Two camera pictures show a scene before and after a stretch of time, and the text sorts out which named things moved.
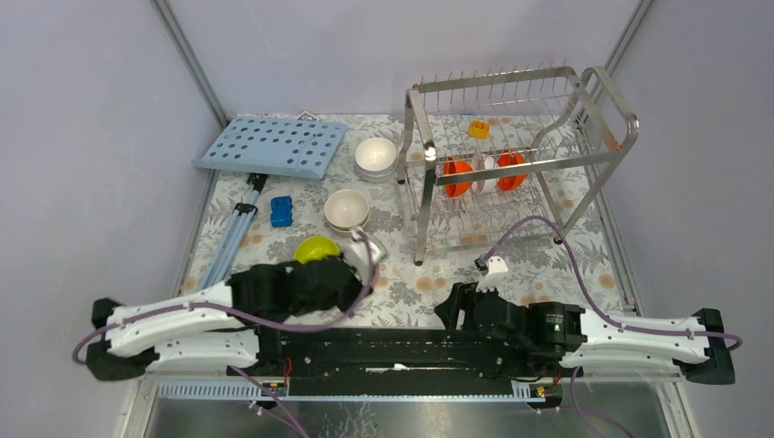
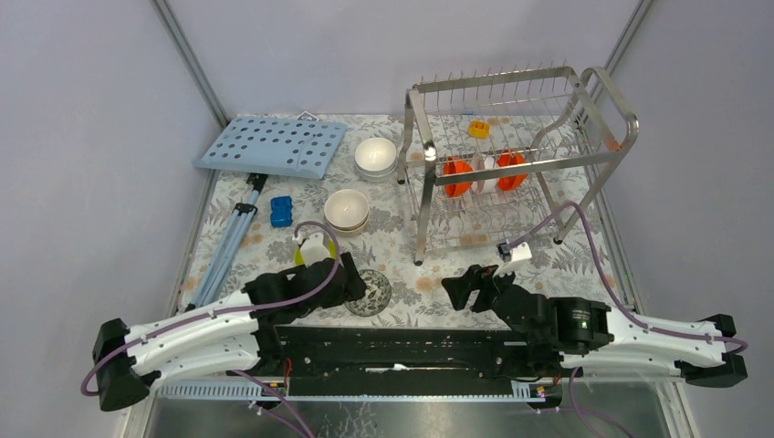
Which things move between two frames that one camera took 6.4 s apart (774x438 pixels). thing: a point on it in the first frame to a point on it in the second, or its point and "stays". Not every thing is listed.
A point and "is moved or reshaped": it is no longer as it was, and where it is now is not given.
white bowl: [376, 154] stays
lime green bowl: [315, 247] is moved or reshaped
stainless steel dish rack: [508, 154] stays
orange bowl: [508, 158] stays
